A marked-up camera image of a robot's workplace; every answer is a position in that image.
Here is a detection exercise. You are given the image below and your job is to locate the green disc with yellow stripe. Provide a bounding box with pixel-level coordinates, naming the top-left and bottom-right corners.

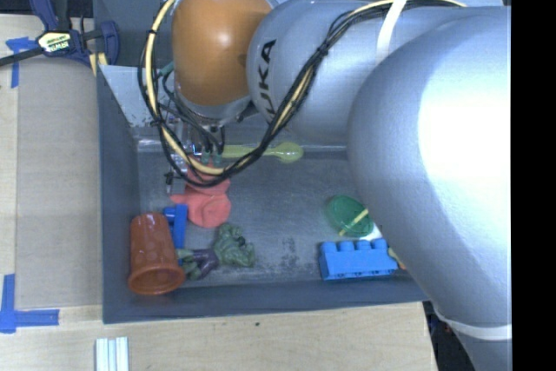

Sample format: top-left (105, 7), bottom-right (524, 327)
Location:
top-left (325, 194), bottom-right (375, 239)

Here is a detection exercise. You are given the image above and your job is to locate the orange plastic cup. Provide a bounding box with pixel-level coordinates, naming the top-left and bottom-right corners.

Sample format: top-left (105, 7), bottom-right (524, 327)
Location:
top-left (127, 211), bottom-right (188, 297)

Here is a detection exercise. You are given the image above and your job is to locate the small blue block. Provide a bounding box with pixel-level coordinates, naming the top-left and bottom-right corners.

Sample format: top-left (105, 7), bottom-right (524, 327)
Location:
top-left (162, 203), bottom-right (189, 251)

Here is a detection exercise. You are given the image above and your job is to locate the blue toy brick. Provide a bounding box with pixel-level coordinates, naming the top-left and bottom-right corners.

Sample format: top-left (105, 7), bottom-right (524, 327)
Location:
top-left (318, 237), bottom-right (400, 282)

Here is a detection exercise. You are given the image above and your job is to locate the green and purple toy vegetable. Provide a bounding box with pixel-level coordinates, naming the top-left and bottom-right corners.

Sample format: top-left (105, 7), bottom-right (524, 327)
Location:
top-left (175, 222), bottom-right (258, 282)

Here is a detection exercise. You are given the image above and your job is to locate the grey metal bin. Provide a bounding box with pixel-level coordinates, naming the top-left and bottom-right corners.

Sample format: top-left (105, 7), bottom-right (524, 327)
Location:
top-left (91, 0), bottom-right (432, 325)

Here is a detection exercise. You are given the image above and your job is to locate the salmon red soft toy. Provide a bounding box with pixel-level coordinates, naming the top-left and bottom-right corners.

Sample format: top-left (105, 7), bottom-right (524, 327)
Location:
top-left (169, 162), bottom-right (233, 229)

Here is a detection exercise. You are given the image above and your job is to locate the yellow-green plastic spoon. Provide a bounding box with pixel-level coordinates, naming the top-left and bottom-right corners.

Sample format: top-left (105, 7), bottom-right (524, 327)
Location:
top-left (221, 141), bottom-right (305, 165)

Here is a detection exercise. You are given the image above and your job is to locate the pale wood board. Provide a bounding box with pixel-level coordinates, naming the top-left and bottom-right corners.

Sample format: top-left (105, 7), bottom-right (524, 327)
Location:
top-left (15, 56), bottom-right (105, 311)

